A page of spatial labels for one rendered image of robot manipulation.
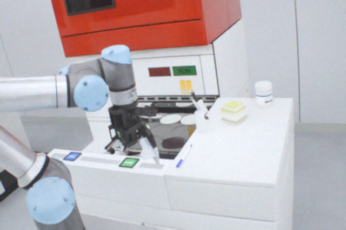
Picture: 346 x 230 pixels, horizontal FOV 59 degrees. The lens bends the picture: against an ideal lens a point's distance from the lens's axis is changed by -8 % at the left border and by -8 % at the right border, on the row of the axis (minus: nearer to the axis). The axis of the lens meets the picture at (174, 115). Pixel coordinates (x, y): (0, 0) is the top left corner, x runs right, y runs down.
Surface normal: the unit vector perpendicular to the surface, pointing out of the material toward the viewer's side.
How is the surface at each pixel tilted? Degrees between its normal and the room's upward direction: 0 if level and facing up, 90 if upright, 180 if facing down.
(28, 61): 90
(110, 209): 90
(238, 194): 90
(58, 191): 8
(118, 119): 94
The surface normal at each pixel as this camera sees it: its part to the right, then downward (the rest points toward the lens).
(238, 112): 0.67, 0.19
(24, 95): 0.39, 0.24
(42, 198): -0.07, -0.86
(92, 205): -0.38, 0.43
